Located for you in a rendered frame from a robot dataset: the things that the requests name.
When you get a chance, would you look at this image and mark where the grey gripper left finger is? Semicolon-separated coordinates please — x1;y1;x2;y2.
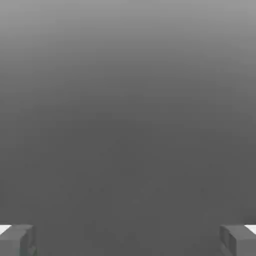
0;224;38;256

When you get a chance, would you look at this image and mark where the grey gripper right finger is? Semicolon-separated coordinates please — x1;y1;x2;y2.
218;224;256;256

